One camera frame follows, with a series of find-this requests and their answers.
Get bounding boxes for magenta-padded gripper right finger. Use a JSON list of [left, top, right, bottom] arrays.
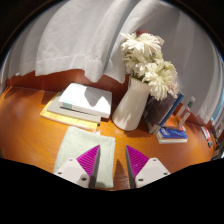
[[124, 144, 172, 189]]

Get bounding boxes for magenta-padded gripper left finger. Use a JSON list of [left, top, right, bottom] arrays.
[[53, 144, 102, 189]]

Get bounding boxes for light green towel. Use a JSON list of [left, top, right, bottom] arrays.
[[52, 125, 117, 190]]

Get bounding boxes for blue flat book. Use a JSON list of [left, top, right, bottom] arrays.
[[155, 127, 189, 145]]

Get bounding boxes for orange flat book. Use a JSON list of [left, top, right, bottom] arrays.
[[163, 114, 188, 133]]

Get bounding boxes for yellow book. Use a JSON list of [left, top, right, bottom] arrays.
[[39, 91, 100, 132]]

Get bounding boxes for dark upright book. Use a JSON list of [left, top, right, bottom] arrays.
[[142, 91, 179, 135]]

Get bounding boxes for grey book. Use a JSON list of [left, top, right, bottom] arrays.
[[46, 93, 102, 124]]

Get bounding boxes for white ceramic vase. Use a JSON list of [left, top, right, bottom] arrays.
[[111, 75, 152, 132]]

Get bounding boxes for red flat packet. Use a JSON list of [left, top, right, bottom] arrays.
[[199, 125, 212, 141]]

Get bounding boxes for white flower bouquet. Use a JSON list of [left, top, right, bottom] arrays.
[[119, 31, 181, 102]]

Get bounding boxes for white curtain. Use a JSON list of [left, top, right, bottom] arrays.
[[5, 0, 224, 126]]

